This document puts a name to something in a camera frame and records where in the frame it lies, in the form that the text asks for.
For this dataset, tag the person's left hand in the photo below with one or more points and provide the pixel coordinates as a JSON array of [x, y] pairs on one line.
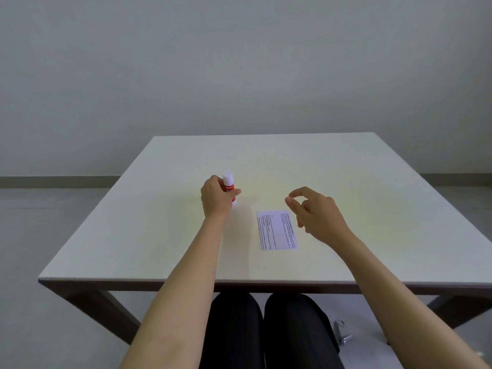
[[213, 199]]

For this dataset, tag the person's right hand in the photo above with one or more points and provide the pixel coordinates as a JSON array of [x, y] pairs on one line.
[[323, 217]]

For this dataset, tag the person's left thumb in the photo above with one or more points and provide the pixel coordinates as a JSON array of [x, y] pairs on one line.
[[233, 194]]

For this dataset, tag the person's right thumb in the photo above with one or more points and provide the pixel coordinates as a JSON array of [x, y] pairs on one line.
[[293, 206]]

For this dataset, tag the red and white glue stick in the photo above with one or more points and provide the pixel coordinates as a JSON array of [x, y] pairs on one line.
[[228, 179]]

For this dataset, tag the person's left forearm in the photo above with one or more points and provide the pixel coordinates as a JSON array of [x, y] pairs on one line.
[[184, 288]]

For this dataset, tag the person's right forearm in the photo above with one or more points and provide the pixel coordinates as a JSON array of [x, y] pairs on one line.
[[392, 299]]

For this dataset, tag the white printed paper card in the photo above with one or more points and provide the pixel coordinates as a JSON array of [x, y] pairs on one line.
[[277, 232]]

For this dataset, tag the person's right leg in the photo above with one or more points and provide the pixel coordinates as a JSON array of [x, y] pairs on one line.
[[299, 334]]

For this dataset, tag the person's leg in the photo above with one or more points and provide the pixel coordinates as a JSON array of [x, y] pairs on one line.
[[232, 334], [299, 334]]

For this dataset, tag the silver metal chair part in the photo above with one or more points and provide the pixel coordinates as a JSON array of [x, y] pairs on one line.
[[342, 334]]

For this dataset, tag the person's left leg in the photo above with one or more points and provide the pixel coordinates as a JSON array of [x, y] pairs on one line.
[[232, 334]]

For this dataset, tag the grey baseboard strip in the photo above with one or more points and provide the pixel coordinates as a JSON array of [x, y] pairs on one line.
[[57, 182]]

